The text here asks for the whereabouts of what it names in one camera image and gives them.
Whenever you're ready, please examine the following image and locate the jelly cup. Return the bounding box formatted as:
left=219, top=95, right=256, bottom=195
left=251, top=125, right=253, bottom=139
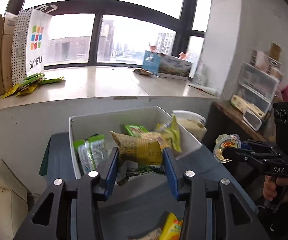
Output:
left=213, top=134, right=241, bottom=164

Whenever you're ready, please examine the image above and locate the round cake snack pack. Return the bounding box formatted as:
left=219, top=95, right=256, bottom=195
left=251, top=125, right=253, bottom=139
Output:
left=111, top=131, right=171, bottom=165

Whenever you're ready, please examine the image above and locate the yellow pouch snack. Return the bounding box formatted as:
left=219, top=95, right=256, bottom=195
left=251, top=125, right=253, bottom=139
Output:
left=159, top=213, right=183, bottom=240

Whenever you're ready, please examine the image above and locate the person's right hand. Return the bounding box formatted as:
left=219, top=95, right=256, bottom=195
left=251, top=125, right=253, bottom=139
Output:
left=263, top=176, right=288, bottom=202

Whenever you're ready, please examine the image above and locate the white green wet wipes pack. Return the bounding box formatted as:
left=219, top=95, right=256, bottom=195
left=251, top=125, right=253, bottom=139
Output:
left=73, top=134, right=109, bottom=174

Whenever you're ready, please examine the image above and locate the white cardboard box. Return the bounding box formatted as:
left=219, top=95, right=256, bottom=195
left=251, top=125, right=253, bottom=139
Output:
left=68, top=105, right=204, bottom=180

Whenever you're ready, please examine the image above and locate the tissue pack on table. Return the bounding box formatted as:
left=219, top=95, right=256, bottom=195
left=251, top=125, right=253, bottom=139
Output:
left=173, top=110, right=207, bottom=141

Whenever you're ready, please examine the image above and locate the green snack packet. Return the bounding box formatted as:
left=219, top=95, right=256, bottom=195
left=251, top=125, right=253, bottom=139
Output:
left=124, top=125, right=148, bottom=137

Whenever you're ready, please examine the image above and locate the clear drawer organizer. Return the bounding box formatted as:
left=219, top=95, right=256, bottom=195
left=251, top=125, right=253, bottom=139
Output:
left=232, top=63, right=279, bottom=114

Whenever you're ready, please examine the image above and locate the white tube on sill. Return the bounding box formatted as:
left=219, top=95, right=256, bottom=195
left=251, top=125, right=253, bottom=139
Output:
left=188, top=83, right=217, bottom=96

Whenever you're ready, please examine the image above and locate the crumpled brown wrapper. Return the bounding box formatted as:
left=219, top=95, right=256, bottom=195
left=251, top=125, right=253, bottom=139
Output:
left=133, top=68, right=154, bottom=76

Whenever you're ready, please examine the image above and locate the printed long gift box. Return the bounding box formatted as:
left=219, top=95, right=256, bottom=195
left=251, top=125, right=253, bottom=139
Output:
left=142, top=50, right=192, bottom=80

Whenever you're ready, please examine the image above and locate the cream sofa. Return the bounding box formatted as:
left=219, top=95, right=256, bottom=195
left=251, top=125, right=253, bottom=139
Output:
left=0, top=159, right=28, bottom=239

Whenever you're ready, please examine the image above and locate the green yellow sachets pile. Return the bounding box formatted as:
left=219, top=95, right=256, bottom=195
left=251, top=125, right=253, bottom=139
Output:
left=2, top=73, right=64, bottom=99

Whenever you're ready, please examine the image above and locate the white SANFU shopping bag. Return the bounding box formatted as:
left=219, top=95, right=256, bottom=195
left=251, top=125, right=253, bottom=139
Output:
left=11, top=4, right=57, bottom=85

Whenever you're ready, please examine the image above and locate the black window frame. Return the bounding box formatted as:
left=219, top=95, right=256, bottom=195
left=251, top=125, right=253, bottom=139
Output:
left=6, top=0, right=206, bottom=69

